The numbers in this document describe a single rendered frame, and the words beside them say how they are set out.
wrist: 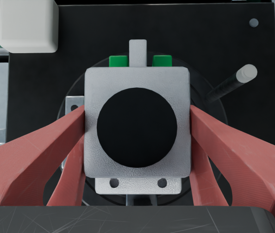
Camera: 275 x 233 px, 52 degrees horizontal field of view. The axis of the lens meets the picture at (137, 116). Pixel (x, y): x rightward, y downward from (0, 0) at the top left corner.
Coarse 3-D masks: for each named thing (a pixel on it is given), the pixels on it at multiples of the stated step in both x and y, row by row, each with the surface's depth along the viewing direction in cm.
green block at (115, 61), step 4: (112, 56) 18; (116, 56) 18; (120, 56) 18; (124, 56) 18; (112, 60) 18; (116, 60) 18; (120, 60) 18; (124, 60) 18; (112, 64) 18; (116, 64) 18; (120, 64) 18; (124, 64) 18; (128, 64) 19
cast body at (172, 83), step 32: (96, 96) 11; (128, 96) 10; (160, 96) 10; (96, 128) 11; (128, 128) 10; (160, 128) 10; (96, 160) 11; (128, 160) 10; (160, 160) 11; (96, 192) 14; (128, 192) 14; (160, 192) 14
